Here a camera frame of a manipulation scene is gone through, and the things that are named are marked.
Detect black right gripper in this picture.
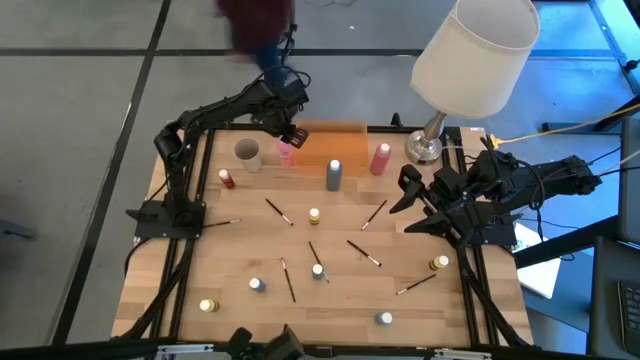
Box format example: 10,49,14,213
388,163,501,246

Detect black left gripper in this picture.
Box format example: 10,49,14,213
244,78,310,150

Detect large pink paint bottle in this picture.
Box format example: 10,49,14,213
277,139,296,169

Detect large coral paint bottle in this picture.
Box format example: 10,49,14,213
369,142,393,177

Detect large grey paint bottle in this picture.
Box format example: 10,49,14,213
325,158,344,193

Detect orange translucent plastic tray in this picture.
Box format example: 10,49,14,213
293,119,370,177

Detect white paper cup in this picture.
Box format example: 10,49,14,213
233,137,264,174

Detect person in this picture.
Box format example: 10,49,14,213
214,0,297,86

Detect white flat box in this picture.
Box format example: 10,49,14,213
513,222,563,300

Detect black metal beam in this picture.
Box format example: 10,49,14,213
513,214,621,270

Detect silver lamp cream shade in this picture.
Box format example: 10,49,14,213
403,0,542,166

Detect dark grey desk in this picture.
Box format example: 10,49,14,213
587,234,640,360

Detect grey cabinet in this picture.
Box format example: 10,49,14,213
618,115,640,246

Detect black keyboard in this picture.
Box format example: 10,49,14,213
617,279,640,344

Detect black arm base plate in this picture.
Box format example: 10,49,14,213
133,199,207,240
492,219,519,247

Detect yellow power cable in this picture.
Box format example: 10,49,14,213
487,102,640,151

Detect black teleoperation handle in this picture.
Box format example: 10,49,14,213
228,327,254,359
264,324,304,360

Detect black aluminium rig frame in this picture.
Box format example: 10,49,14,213
0,119,640,360

